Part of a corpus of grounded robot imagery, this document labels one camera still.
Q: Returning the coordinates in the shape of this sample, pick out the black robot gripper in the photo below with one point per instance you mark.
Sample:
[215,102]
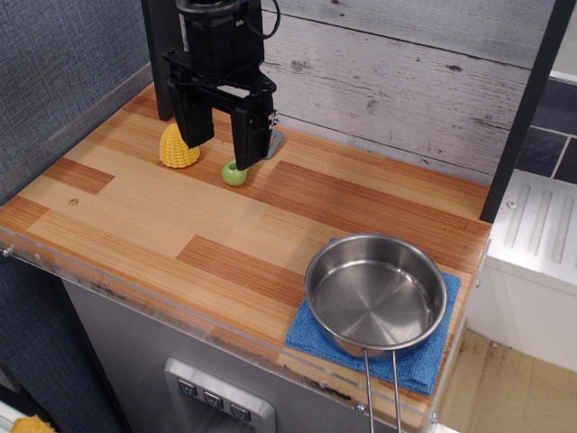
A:
[224,47]

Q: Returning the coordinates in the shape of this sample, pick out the white toy sink unit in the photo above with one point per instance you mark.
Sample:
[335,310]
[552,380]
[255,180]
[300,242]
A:
[525,296]

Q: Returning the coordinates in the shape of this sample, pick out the yellow toy corn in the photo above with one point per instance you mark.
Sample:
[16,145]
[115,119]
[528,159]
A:
[173,151]

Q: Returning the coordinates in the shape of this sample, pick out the grey toy fridge cabinet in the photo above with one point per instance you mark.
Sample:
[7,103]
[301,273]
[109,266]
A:
[132,347]

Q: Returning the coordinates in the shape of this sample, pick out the black right post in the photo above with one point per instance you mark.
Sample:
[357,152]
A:
[546,55]

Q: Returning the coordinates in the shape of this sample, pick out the silver metal pot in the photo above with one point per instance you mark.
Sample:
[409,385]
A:
[375,297]

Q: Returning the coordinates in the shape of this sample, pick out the green handled grey spatula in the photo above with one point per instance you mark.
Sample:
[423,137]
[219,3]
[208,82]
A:
[235,177]

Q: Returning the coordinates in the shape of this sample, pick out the yellow object bottom left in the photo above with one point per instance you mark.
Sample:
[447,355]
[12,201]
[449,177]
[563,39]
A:
[31,425]

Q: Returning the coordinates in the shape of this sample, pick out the blue folded cloth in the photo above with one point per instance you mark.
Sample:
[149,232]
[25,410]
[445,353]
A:
[416,372]

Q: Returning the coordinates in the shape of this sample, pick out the silver dispenser button panel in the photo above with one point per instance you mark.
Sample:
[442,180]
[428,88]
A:
[205,403]

